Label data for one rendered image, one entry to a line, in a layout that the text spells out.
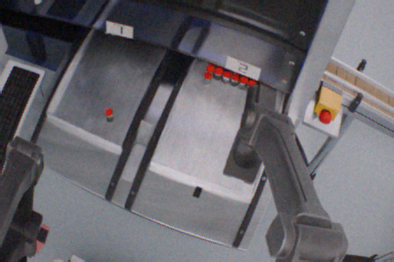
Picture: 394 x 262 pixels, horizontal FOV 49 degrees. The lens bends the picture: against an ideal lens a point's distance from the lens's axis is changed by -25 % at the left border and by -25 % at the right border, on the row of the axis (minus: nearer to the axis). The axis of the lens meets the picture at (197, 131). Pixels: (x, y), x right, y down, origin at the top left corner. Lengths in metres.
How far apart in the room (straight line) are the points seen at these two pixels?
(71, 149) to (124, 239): 0.89
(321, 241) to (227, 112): 0.89
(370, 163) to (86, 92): 1.55
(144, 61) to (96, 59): 0.15
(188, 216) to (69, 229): 1.01
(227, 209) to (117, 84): 0.44
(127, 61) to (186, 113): 0.23
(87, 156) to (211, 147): 0.32
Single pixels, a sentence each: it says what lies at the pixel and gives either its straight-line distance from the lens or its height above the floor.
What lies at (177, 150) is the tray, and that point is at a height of 0.88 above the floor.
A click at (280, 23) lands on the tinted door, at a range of 1.13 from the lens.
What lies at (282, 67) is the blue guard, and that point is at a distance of 1.27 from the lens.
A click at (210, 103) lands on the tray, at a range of 1.44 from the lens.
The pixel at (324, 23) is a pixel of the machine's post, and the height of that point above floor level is 1.36.
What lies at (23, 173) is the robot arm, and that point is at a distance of 0.83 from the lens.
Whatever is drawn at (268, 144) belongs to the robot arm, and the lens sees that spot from 0.84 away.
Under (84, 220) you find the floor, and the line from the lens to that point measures 2.25.
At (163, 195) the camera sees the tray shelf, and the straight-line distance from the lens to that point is 1.35.
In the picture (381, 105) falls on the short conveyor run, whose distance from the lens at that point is 1.52.
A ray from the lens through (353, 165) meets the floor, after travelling 2.48.
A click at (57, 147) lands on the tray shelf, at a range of 1.41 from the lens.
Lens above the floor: 2.18
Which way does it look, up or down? 67 degrees down
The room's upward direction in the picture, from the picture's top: 11 degrees clockwise
